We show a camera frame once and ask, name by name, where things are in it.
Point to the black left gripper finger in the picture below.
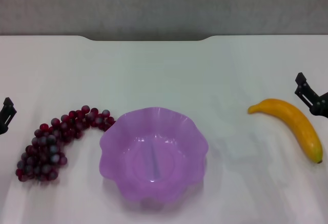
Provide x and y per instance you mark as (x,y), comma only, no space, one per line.
(7,113)

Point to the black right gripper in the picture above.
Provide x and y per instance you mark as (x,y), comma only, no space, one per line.
(321,108)

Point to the yellow banana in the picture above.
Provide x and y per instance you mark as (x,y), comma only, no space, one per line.
(299,121)

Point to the dark red grape bunch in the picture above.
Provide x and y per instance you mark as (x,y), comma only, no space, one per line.
(46,144)

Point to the purple wavy plastic bowl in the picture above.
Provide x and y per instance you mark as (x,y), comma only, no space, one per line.
(153,157)

